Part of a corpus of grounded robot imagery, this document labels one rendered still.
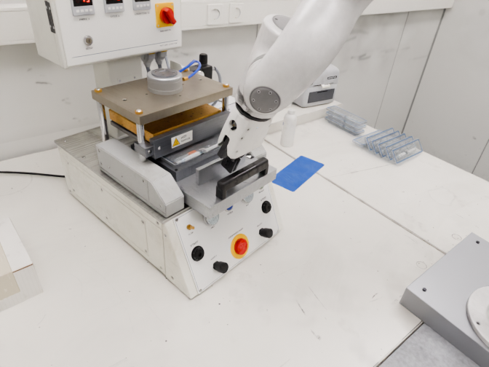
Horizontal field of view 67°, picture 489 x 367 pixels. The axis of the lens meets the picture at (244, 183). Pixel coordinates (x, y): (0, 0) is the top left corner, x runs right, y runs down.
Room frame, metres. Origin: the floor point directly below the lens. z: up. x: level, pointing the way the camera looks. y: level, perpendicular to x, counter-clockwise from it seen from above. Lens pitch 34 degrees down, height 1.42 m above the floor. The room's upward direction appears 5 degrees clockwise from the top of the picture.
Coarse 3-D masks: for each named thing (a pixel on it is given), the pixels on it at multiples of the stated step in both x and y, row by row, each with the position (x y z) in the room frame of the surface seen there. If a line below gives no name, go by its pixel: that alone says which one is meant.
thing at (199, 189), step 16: (240, 160) 0.74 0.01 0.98; (192, 176) 0.67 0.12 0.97; (208, 176) 0.66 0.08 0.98; (224, 176) 0.68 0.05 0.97; (256, 176) 0.70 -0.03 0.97; (272, 176) 0.73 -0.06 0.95; (192, 192) 0.61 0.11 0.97; (208, 192) 0.62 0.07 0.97; (240, 192) 0.64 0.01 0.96; (208, 208) 0.57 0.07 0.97; (224, 208) 0.60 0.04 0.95
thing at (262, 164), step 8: (256, 160) 0.70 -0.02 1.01; (264, 160) 0.70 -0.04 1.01; (248, 168) 0.66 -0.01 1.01; (256, 168) 0.68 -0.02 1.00; (264, 168) 0.70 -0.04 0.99; (232, 176) 0.63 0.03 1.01; (240, 176) 0.64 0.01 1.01; (248, 176) 0.66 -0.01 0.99; (224, 184) 0.60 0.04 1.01; (232, 184) 0.62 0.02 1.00; (216, 192) 0.60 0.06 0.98; (224, 192) 0.60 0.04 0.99
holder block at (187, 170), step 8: (216, 152) 0.74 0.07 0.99; (152, 160) 0.70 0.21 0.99; (160, 160) 0.69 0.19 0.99; (200, 160) 0.70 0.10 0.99; (208, 160) 0.72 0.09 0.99; (168, 168) 0.66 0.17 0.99; (176, 168) 0.66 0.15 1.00; (184, 168) 0.66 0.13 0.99; (192, 168) 0.68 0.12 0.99; (176, 176) 0.65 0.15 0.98; (184, 176) 0.66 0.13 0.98
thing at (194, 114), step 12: (192, 108) 0.84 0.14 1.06; (204, 108) 0.84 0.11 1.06; (216, 108) 0.85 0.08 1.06; (120, 120) 0.76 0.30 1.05; (156, 120) 0.75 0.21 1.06; (168, 120) 0.76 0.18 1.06; (180, 120) 0.76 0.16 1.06; (192, 120) 0.77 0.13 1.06; (132, 132) 0.73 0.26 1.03; (156, 132) 0.70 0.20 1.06
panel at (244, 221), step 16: (256, 192) 0.76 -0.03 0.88; (192, 208) 0.62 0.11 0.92; (240, 208) 0.70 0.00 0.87; (256, 208) 0.74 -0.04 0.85; (272, 208) 0.78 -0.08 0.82; (176, 224) 0.58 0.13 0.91; (192, 224) 0.60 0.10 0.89; (224, 224) 0.65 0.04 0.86; (240, 224) 0.68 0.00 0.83; (256, 224) 0.72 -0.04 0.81; (272, 224) 0.75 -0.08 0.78; (192, 240) 0.58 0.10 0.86; (208, 240) 0.61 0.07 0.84; (224, 240) 0.63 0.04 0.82; (256, 240) 0.70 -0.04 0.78; (192, 256) 0.56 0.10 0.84; (208, 256) 0.59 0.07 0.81; (224, 256) 0.61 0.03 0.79; (240, 256) 0.64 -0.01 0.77; (192, 272) 0.55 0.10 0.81; (208, 272) 0.57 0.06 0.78
